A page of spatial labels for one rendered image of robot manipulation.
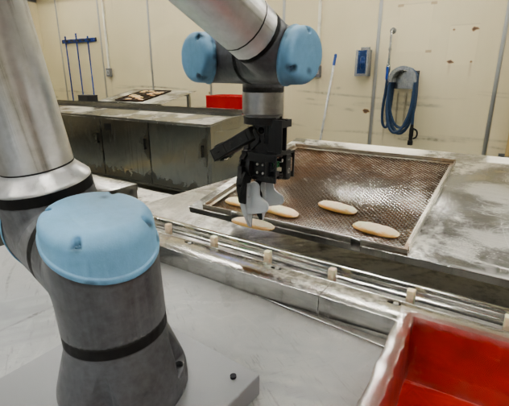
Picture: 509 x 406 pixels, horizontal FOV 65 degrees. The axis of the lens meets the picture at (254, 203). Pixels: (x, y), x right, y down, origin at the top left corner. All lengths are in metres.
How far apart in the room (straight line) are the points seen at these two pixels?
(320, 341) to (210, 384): 0.20
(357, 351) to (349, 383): 0.07
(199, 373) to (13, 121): 0.37
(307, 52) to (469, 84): 3.85
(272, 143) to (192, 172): 3.02
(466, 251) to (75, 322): 0.67
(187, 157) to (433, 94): 2.45
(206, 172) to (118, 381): 3.21
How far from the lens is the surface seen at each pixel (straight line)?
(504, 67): 4.35
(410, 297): 0.73
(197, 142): 3.62
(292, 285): 0.71
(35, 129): 0.52
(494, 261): 0.84
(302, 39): 0.55
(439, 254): 0.83
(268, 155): 0.72
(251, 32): 0.52
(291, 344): 0.65
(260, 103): 0.72
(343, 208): 0.95
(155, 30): 6.31
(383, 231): 0.86
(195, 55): 0.64
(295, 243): 0.98
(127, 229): 0.42
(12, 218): 0.54
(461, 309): 0.75
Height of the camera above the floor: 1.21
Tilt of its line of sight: 18 degrees down
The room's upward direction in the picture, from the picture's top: straight up
